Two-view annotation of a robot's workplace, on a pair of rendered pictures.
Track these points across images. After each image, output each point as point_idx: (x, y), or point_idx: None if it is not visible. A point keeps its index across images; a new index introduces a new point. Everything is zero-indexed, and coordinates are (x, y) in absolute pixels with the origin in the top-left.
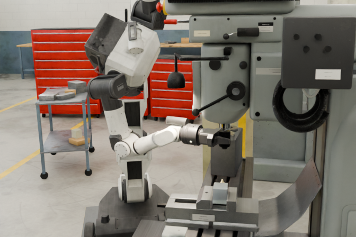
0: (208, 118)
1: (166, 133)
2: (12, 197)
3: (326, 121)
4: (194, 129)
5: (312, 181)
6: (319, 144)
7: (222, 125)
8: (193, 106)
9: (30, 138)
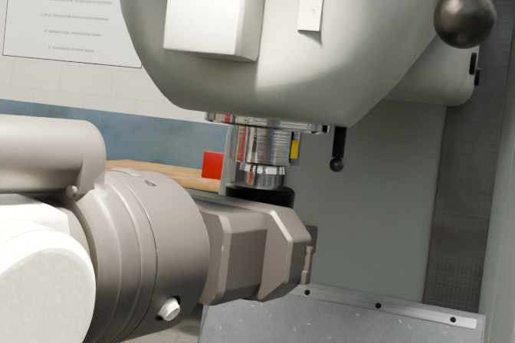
0: (355, 87)
1: (24, 286)
2: None
3: (505, 99)
4: (178, 199)
5: (377, 330)
6: (348, 200)
7: (341, 138)
8: None
9: None
